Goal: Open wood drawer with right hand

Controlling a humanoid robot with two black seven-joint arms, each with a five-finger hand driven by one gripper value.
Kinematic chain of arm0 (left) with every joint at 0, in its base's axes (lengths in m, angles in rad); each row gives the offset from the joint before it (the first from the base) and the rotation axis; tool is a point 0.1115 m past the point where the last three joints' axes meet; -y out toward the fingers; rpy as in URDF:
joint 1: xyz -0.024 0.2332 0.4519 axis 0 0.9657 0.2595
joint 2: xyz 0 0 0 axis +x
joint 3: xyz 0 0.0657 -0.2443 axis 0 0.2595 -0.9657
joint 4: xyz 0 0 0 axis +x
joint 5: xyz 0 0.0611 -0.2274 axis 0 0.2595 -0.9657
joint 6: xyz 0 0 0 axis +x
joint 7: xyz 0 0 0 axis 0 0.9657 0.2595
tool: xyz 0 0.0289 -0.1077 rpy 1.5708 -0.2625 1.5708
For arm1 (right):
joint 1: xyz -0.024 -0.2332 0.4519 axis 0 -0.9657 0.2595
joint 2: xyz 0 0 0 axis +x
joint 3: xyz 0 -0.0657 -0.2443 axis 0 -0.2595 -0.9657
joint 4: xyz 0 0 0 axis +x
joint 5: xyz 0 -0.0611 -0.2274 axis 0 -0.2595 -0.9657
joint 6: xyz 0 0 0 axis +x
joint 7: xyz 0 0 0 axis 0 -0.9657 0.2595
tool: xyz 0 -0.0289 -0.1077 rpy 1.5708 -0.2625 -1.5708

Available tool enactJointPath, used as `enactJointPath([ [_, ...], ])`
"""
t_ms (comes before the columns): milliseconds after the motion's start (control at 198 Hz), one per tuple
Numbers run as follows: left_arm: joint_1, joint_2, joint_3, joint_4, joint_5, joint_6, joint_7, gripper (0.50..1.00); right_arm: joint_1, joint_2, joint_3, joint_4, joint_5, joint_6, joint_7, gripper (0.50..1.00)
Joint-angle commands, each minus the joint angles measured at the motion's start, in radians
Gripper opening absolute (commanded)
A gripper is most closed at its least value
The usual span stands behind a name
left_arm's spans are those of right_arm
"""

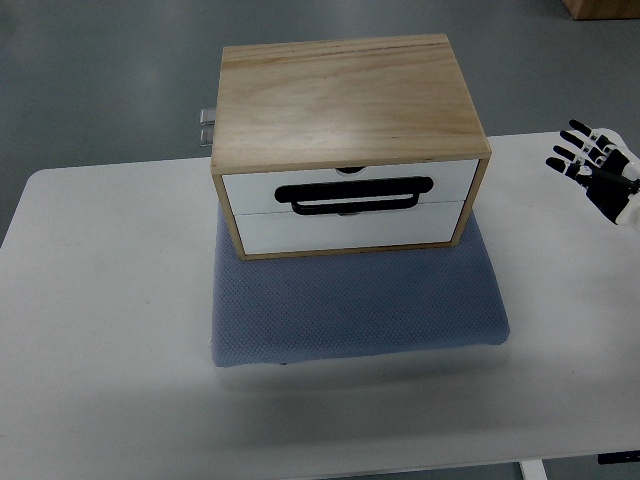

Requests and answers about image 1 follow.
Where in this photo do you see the black table control panel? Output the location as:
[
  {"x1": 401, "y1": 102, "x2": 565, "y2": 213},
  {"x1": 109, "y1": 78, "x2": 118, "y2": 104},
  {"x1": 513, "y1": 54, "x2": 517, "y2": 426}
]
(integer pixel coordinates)
[{"x1": 597, "y1": 450, "x2": 640, "y2": 465}]

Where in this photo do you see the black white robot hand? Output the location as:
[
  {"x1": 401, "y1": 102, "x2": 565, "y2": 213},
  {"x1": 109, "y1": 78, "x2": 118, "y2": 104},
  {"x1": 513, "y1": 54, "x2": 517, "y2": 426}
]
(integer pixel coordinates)
[{"x1": 545, "y1": 119, "x2": 639, "y2": 230}]

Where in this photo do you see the metal table clamp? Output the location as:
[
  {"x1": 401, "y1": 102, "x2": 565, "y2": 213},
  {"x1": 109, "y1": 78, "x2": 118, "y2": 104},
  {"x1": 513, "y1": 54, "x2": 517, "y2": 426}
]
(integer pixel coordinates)
[{"x1": 199, "y1": 107, "x2": 216, "y2": 146}]

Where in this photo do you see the white drawer black handle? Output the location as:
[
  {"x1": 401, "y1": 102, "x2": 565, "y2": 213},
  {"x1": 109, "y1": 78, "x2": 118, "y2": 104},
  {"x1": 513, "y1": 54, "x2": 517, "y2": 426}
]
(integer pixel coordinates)
[{"x1": 223, "y1": 159, "x2": 478, "y2": 214}]

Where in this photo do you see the white lower drawer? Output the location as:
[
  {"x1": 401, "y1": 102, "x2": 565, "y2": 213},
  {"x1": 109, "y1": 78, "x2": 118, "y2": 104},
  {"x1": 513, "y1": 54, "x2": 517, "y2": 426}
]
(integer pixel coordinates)
[{"x1": 236, "y1": 202, "x2": 463, "y2": 254}]

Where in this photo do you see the blue textured mat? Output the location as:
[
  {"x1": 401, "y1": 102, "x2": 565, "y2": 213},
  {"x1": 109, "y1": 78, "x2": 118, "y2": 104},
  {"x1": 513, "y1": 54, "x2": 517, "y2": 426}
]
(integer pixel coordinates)
[{"x1": 211, "y1": 219, "x2": 510, "y2": 367}]

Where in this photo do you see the white table leg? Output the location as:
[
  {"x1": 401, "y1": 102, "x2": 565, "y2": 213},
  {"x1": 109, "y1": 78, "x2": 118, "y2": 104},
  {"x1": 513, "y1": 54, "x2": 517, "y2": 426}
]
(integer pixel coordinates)
[{"x1": 519, "y1": 460, "x2": 548, "y2": 480}]

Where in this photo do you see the wooden drawer cabinet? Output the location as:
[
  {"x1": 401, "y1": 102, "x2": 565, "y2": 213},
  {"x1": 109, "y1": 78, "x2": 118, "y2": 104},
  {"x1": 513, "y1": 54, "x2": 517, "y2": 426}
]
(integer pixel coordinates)
[{"x1": 211, "y1": 34, "x2": 491, "y2": 260}]

